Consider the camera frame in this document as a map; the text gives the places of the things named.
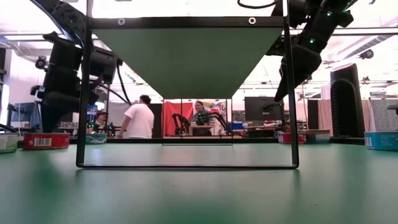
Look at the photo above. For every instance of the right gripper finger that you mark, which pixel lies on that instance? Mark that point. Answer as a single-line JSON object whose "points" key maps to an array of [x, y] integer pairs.
{"points": [[298, 74], [276, 48]]}

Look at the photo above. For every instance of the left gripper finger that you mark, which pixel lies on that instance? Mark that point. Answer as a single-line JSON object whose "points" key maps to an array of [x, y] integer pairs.
{"points": [[56, 115]]}

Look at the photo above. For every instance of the teal-label can silver lid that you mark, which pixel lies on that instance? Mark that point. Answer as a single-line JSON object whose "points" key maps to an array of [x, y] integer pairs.
{"points": [[95, 139], [381, 141]]}

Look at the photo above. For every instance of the green-white-label can silver lid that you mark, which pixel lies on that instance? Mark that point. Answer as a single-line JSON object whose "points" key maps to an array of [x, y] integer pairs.
{"points": [[7, 143]]}

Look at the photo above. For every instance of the black ceiling spotlight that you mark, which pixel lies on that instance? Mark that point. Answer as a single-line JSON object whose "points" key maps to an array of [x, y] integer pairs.
{"points": [[41, 63], [367, 53]]}

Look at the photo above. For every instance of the grey patterned partition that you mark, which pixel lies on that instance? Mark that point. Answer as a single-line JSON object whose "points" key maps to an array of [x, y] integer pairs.
{"points": [[384, 112]]}

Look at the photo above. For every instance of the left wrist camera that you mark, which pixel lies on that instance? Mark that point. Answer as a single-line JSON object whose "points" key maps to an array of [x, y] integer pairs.
{"points": [[104, 65]]}

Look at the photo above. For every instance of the wooden stand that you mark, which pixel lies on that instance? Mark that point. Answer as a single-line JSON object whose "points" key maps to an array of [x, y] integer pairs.
{"points": [[202, 129]]}

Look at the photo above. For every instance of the person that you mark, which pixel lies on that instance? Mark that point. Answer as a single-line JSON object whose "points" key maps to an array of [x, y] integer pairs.
{"points": [[101, 116], [138, 121], [199, 107]]}

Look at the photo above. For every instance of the gold-lid tin can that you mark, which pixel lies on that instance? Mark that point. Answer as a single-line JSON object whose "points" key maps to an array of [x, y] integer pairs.
{"points": [[317, 137]]}

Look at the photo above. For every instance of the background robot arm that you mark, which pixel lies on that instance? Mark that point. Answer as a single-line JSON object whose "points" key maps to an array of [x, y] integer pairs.
{"points": [[178, 119], [222, 119]]}

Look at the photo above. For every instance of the black cabinet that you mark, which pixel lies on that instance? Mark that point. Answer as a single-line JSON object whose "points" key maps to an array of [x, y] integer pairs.
{"points": [[313, 115]]}

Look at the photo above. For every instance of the white sheet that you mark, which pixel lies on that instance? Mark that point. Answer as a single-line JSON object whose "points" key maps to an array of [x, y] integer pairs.
{"points": [[113, 112]]}

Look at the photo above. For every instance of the black partition panel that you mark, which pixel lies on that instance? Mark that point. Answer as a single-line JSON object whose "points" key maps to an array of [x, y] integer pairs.
{"points": [[158, 121]]}

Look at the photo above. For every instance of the red cloth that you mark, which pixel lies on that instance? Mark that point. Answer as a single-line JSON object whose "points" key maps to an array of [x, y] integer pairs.
{"points": [[174, 107]]}

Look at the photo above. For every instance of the blue curtain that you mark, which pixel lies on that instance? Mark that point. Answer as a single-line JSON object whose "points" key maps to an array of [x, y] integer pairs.
{"points": [[23, 113]]}

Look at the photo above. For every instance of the wooden shelf black frame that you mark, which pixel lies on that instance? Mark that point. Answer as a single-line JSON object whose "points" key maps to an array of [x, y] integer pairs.
{"points": [[186, 56]]}

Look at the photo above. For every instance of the black chair armrest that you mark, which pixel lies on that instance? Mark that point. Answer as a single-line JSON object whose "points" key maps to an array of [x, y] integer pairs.
{"points": [[394, 108]]}

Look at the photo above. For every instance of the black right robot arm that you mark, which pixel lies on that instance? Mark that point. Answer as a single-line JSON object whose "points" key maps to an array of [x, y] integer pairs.
{"points": [[329, 18]]}

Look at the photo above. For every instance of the black aluminium rig frame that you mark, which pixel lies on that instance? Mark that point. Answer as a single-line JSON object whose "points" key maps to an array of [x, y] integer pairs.
{"points": [[258, 140]]}

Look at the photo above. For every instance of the patterned banner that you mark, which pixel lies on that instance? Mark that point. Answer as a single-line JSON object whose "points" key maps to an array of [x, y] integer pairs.
{"points": [[219, 107]]}

